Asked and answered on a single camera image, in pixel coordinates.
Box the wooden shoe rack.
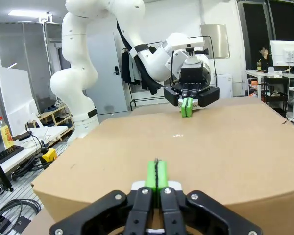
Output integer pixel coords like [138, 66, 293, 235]
[35, 103, 76, 128]

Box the small white cabinet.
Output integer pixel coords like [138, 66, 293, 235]
[216, 73, 233, 99]

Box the silver wall panel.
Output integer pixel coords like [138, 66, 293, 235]
[200, 23, 231, 59]

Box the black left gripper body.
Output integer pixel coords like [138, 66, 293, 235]
[174, 66, 212, 93]

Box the black keyboard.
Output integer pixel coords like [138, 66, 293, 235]
[0, 145, 25, 170]

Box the white monitor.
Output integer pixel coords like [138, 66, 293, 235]
[269, 40, 294, 67]

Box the yellow emergency stop box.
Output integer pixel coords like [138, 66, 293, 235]
[41, 147, 58, 163]

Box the brown cardboard box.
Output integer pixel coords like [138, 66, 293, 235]
[30, 96, 294, 235]

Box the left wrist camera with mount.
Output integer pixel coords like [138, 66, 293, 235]
[170, 36, 209, 66]

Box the black camera cable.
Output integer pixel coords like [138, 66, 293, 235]
[201, 36, 217, 88]

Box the white foam board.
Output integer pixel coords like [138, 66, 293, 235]
[0, 66, 35, 138]

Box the seated person in black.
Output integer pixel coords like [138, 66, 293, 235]
[257, 45, 275, 72]

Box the white folding table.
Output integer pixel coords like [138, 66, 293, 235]
[0, 125, 76, 177]

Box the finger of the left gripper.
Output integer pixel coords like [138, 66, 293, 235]
[187, 84, 221, 118]
[163, 84, 189, 118]

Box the grey door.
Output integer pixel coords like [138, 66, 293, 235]
[85, 31, 128, 115]

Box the black cable bundle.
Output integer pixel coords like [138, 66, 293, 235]
[0, 198, 43, 235]

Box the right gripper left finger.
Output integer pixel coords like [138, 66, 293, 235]
[49, 159, 159, 235]

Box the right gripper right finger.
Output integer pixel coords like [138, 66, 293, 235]
[156, 160, 263, 235]

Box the black utility cart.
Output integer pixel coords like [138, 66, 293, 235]
[261, 84, 290, 110]

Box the black cable sleeve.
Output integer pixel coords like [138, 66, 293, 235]
[116, 19, 163, 96]

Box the white office desk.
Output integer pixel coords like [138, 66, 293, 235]
[245, 69, 294, 105]

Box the orange drink bottle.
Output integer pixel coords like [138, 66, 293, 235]
[0, 116, 14, 150]

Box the black tripod leg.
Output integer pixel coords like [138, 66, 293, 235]
[0, 143, 15, 193]

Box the clothes rack with dark clothes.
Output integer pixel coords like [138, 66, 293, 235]
[121, 46, 168, 111]

